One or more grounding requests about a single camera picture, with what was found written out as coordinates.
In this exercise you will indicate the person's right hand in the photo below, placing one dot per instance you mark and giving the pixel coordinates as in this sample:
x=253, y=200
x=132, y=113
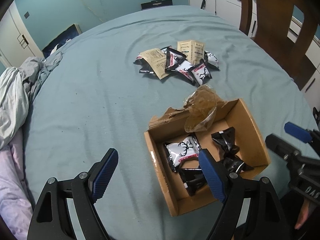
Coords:
x=305, y=212

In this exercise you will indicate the brown cardboard box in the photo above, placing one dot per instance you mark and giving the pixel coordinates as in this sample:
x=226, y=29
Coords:
x=170, y=128

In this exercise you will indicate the lilac pillow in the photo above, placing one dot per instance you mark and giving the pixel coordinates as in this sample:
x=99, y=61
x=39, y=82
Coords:
x=16, y=209

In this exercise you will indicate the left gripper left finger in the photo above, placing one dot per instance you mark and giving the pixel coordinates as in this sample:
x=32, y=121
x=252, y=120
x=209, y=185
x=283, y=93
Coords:
x=51, y=218

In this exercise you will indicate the crumpled brown packing tape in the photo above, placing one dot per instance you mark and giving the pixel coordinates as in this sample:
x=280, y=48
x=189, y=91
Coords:
x=202, y=106

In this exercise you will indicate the white wardrobe door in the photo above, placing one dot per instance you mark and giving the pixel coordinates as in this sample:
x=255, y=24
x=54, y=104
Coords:
x=16, y=42

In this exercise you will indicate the tan sachet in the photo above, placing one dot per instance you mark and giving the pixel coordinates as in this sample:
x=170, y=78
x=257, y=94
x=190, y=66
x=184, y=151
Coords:
x=157, y=60
x=194, y=50

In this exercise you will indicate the black bag behind bed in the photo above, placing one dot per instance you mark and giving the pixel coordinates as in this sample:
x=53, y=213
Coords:
x=156, y=4

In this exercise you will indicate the white cabinet with drawers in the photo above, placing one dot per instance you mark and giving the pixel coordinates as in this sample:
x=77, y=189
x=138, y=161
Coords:
x=220, y=2

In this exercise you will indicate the grey crumpled duvet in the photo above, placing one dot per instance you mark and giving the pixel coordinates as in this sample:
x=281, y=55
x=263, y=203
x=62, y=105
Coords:
x=19, y=88

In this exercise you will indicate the black snack packet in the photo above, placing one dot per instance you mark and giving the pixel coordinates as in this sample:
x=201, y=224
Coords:
x=193, y=179

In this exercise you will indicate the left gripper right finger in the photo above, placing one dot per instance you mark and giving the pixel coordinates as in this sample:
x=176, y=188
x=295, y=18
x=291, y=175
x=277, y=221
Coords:
x=265, y=218

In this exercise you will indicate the brown wooden chair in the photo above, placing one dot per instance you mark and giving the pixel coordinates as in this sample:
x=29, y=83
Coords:
x=273, y=22

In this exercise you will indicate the teal bed sheet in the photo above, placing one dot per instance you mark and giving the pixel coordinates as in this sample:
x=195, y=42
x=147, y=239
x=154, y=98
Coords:
x=96, y=99

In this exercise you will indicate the white deer snack packet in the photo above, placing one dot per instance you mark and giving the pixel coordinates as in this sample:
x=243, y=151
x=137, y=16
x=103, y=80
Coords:
x=179, y=152

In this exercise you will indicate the dark blue framed picture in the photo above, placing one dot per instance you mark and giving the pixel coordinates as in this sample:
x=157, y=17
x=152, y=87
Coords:
x=70, y=33

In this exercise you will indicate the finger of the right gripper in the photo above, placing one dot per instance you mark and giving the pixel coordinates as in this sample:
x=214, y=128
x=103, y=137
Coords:
x=281, y=147
x=298, y=132

